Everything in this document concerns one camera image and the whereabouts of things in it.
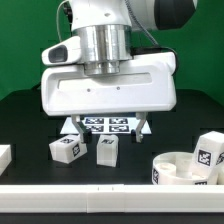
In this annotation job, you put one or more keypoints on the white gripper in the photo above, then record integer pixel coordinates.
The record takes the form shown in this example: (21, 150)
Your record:
(143, 84)

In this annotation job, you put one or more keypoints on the white round stool seat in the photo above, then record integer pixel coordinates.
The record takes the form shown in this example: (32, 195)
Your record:
(172, 168)

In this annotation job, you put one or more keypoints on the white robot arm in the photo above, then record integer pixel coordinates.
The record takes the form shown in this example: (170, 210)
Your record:
(97, 70)

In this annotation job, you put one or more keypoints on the white marker sheet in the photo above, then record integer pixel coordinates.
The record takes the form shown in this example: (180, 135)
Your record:
(106, 125)

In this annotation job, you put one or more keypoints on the white front barrier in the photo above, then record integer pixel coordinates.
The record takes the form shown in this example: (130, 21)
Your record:
(111, 198)

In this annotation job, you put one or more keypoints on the white left barrier block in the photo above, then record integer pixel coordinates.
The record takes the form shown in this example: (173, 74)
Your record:
(5, 157)

